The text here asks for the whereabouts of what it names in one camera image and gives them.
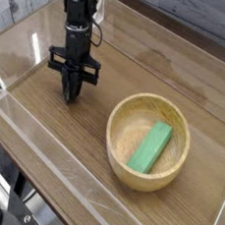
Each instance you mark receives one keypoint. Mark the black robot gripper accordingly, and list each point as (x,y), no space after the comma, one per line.
(74,62)

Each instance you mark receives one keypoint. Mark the brown wooden bowl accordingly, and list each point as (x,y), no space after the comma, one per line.
(128,125)

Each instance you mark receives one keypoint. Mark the green rectangular block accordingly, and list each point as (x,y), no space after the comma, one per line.
(150,148)

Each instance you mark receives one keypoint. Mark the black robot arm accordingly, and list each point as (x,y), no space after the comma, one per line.
(80,13)

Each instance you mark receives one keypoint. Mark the clear acrylic corner bracket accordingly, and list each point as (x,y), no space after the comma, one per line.
(98,16)

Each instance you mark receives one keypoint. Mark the clear acrylic table enclosure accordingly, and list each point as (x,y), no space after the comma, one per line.
(61,147)

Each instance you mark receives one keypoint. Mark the black metal bracket with bolt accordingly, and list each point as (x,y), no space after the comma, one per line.
(17,213)

